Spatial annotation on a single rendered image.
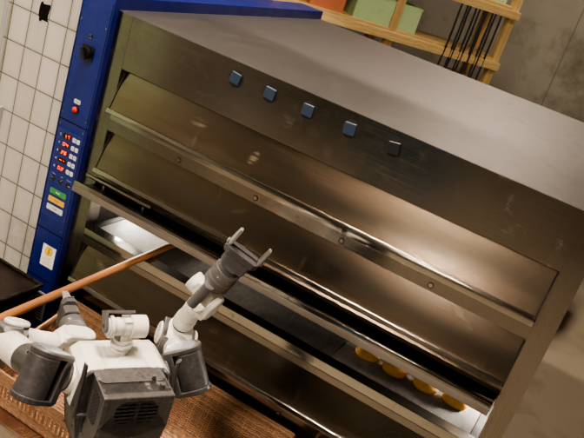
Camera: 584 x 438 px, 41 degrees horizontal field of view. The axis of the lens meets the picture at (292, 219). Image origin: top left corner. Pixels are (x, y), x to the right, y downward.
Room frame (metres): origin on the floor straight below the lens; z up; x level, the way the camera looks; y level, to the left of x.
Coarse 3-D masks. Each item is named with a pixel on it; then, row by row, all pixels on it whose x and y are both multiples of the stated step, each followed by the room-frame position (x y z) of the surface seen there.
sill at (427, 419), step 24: (96, 240) 2.93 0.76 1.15; (120, 240) 2.94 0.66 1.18; (144, 264) 2.84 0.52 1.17; (240, 312) 2.69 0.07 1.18; (264, 336) 2.62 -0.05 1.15; (288, 336) 2.63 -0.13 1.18; (312, 360) 2.55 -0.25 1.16; (336, 360) 2.57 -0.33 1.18; (360, 384) 2.48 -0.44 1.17; (408, 408) 2.41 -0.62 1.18; (432, 432) 2.37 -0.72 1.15; (456, 432) 2.37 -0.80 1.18
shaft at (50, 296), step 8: (160, 248) 2.94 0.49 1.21; (168, 248) 2.98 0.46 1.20; (136, 256) 2.79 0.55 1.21; (144, 256) 2.82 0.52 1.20; (152, 256) 2.88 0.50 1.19; (120, 264) 2.69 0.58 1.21; (128, 264) 2.72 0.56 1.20; (104, 272) 2.59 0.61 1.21; (112, 272) 2.63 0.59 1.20; (80, 280) 2.48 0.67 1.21; (88, 280) 2.50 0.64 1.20; (96, 280) 2.54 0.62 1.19; (64, 288) 2.39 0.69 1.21; (72, 288) 2.42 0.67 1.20; (80, 288) 2.46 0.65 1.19; (40, 296) 2.29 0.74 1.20; (48, 296) 2.31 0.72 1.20; (56, 296) 2.34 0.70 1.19; (24, 304) 2.21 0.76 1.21; (32, 304) 2.23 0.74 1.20; (40, 304) 2.27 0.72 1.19; (8, 312) 2.14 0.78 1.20; (16, 312) 2.16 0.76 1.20; (24, 312) 2.20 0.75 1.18; (0, 320) 2.10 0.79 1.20
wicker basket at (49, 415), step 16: (80, 304) 2.89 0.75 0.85; (48, 320) 2.76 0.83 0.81; (96, 320) 2.85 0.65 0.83; (96, 336) 2.83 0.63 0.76; (0, 384) 2.44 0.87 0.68; (0, 400) 2.44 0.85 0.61; (16, 400) 2.49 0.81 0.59; (16, 416) 2.40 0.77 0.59; (32, 416) 2.38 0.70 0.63; (48, 416) 2.35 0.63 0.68; (48, 432) 2.35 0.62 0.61; (64, 432) 2.32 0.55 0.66
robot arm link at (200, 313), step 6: (216, 300) 2.10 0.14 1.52; (222, 300) 2.12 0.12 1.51; (186, 306) 2.15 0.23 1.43; (198, 306) 2.17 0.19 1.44; (210, 306) 2.09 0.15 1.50; (216, 306) 2.10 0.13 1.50; (192, 312) 2.14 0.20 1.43; (198, 312) 2.13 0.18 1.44; (204, 312) 2.11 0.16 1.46; (210, 312) 2.10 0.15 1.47; (198, 318) 2.13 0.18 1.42; (204, 318) 2.12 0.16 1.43
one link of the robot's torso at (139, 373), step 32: (96, 352) 1.82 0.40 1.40; (128, 352) 1.86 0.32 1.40; (64, 384) 1.72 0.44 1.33; (96, 384) 1.70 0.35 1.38; (128, 384) 1.73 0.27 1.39; (160, 384) 1.75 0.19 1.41; (64, 416) 1.82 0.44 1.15; (96, 416) 1.65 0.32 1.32; (128, 416) 1.81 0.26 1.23; (160, 416) 1.73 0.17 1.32
